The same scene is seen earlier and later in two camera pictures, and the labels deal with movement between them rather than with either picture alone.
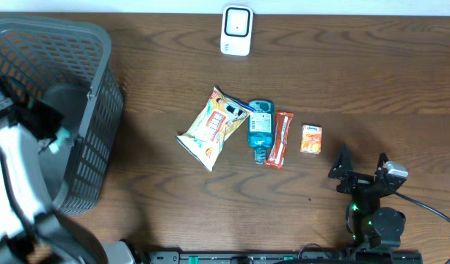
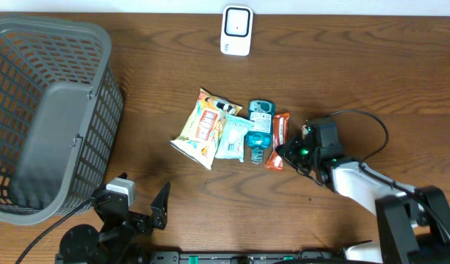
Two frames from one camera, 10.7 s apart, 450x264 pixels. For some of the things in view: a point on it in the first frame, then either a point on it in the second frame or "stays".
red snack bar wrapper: (276, 158) stays
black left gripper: (45, 114) to (144, 226)
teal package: (62, 134) to (231, 144)
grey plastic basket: (66, 63) stays
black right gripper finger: (343, 165) to (286, 150)
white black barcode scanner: (236, 30) stays
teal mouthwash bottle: (260, 127) stays
